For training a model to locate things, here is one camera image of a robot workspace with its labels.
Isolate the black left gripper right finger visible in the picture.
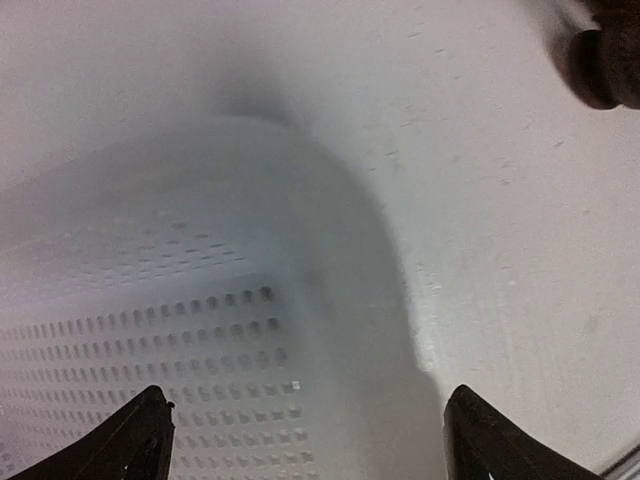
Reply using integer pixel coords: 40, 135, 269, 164
444, 384, 599, 479

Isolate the black ribbed hard suitcase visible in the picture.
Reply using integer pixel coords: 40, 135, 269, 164
518, 1, 639, 110

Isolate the white perforated plastic basket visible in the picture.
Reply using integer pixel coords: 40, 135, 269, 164
1, 117, 444, 479

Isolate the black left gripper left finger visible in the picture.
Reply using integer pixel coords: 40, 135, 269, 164
6, 385, 175, 479

